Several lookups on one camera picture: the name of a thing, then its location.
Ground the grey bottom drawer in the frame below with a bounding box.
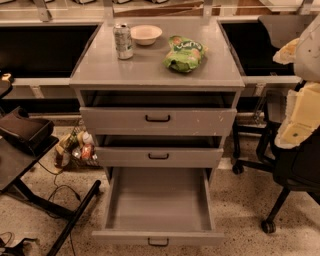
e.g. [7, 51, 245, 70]
[92, 167, 224, 247]

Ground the silver soda can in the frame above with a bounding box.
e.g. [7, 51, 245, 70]
[113, 24, 133, 60]

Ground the black tray bin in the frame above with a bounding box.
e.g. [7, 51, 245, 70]
[0, 107, 54, 155]

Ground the wire basket of groceries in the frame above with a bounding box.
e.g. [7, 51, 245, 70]
[55, 126, 99, 171]

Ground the grey drawer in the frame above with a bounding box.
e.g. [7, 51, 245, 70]
[92, 167, 224, 247]
[80, 91, 236, 136]
[96, 135, 223, 168]

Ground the black side table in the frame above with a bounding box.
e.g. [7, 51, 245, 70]
[0, 74, 102, 256]

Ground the grey middle drawer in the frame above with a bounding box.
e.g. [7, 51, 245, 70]
[96, 135, 223, 168]

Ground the white bowl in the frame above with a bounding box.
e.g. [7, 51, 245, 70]
[131, 25, 162, 46]

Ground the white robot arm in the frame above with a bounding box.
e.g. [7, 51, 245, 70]
[273, 15, 320, 149]

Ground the green chip bag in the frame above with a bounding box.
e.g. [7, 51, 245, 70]
[163, 35, 207, 73]

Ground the black floor cable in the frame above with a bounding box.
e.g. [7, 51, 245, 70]
[36, 161, 82, 256]

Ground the grey drawer cabinet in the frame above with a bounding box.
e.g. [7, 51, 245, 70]
[69, 16, 246, 184]

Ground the black office chair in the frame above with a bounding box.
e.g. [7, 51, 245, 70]
[231, 81, 320, 235]

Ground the grey top drawer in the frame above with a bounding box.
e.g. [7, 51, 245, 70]
[80, 91, 236, 136]

